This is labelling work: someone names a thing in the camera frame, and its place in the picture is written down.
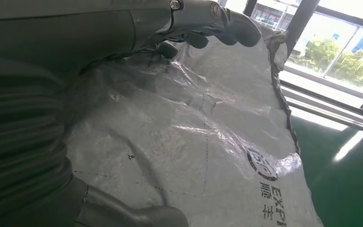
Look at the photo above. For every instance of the green trees outside window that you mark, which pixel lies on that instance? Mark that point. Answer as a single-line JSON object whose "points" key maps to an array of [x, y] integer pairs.
{"points": [[356, 65]]}

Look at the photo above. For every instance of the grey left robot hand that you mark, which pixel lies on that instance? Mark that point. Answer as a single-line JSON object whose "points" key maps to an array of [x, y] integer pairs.
{"points": [[75, 28]]}

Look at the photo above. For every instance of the grey express mailer package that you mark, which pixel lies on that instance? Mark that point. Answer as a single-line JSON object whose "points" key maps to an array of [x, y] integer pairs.
{"points": [[184, 125]]}

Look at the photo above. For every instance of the dark window frame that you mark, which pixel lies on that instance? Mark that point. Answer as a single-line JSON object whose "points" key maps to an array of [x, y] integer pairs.
{"points": [[299, 25]]}

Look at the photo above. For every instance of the green conveyor belt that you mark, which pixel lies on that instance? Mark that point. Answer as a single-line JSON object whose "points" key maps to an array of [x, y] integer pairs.
{"points": [[350, 188]]}

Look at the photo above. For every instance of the white window sill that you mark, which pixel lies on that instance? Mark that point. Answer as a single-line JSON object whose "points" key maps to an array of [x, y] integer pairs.
{"points": [[319, 87]]}

